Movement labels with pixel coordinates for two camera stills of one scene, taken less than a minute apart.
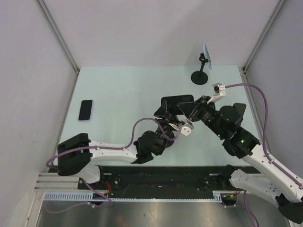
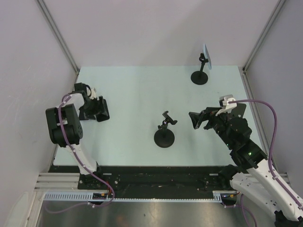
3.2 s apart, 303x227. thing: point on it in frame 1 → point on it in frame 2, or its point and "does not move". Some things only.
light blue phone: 207,55 does not move
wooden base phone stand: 241,108 does not move
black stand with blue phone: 200,77 does not move
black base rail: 192,179 does not move
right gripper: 187,108 → 209,113
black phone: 172,102 → 102,113
